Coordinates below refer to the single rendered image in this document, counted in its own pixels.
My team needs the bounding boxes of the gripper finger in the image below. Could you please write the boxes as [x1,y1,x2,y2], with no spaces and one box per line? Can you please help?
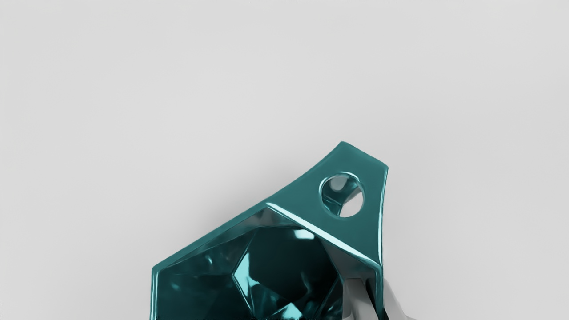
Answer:
[342,278,417,320]

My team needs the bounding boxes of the teal faceted mug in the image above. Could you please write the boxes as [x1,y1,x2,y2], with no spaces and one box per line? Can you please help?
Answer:
[150,141,389,320]

